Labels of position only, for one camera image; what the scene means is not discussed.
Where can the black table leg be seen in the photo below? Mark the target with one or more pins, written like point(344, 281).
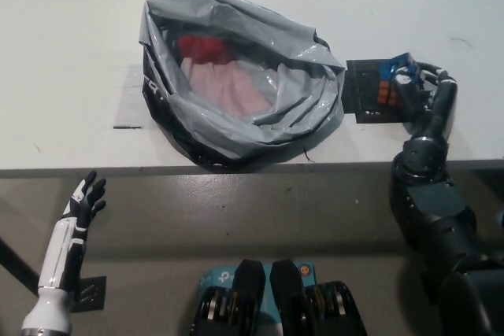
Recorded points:
point(17, 265)

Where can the rubik's cube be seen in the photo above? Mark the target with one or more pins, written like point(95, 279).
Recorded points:
point(388, 72)

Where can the thin black tape strip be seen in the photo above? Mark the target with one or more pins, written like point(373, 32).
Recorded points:
point(128, 128)

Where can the grey black plastic bag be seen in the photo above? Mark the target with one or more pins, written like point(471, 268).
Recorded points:
point(220, 135)

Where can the black floor tape marker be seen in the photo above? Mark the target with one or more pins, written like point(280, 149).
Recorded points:
point(92, 292)

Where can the clear tape patch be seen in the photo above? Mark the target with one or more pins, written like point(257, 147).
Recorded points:
point(130, 104)

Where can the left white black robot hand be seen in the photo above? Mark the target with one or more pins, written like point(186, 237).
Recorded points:
point(63, 253)

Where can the teal printed torso box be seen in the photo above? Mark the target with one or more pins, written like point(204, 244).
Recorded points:
point(214, 277)

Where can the red cloth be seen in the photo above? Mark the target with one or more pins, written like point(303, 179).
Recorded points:
point(199, 50)

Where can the small black thread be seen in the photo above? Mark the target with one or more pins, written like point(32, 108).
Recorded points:
point(306, 155)

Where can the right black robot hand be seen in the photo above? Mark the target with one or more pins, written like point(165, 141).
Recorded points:
point(445, 96)

